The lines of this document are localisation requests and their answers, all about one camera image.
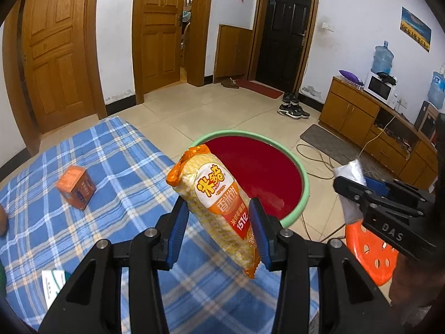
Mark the grey floor mat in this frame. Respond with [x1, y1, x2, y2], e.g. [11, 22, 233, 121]
[300, 124, 392, 180]

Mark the purple bag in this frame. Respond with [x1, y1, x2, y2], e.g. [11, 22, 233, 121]
[339, 69, 364, 86]

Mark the orange plastic stool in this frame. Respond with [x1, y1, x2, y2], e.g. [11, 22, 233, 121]
[345, 221, 398, 286]

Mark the left wooden door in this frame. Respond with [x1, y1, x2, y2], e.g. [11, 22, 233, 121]
[2, 0, 107, 156]

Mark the orange snack packet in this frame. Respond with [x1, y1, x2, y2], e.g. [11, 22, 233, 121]
[166, 144, 260, 279]

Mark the blue plaid tablecloth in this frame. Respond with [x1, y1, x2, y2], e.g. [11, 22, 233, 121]
[0, 116, 320, 334]

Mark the red basin green rim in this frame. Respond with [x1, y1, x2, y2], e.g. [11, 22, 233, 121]
[192, 130, 310, 228]

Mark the wooden wall panel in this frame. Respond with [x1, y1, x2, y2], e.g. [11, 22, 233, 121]
[213, 24, 253, 83]

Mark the brown apple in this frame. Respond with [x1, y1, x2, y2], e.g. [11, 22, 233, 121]
[0, 205, 8, 236]

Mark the person's right hand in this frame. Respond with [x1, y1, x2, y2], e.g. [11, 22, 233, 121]
[389, 253, 444, 323]

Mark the black entrance door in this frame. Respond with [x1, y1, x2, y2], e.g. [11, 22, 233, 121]
[248, 0, 319, 93]

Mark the middle wooden door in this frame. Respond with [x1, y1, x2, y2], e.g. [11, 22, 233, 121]
[132, 0, 212, 104]

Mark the brown slipper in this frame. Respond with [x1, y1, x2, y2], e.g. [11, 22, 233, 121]
[221, 78, 239, 89]

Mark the wooden door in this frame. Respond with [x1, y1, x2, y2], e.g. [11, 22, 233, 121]
[2, 0, 107, 156]
[132, 0, 212, 104]

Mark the wall landscape poster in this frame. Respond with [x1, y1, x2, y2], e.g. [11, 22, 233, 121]
[400, 7, 431, 52]

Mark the white microwave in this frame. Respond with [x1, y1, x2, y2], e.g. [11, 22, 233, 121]
[364, 72, 397, 109]

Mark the white green leaflet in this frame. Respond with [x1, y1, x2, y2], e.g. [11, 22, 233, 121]
[41, 269, 71, 309]

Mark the orange cardboard box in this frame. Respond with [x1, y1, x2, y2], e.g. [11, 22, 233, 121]
[56, 165, 96, 210]

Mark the black sneakers pair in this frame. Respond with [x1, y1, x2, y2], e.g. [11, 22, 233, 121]
[277, 93, 310, 119]

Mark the wooden tv cabinet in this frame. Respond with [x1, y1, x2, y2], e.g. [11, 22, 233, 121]
[320, 77, 438, 190]

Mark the blue water jug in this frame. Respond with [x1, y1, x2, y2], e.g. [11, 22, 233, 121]
[427, 65, 445, 110]
[371, 41, 394, 74]

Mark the clear plastic bag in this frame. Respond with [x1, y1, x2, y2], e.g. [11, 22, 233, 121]
[333, 159, 367, 225]

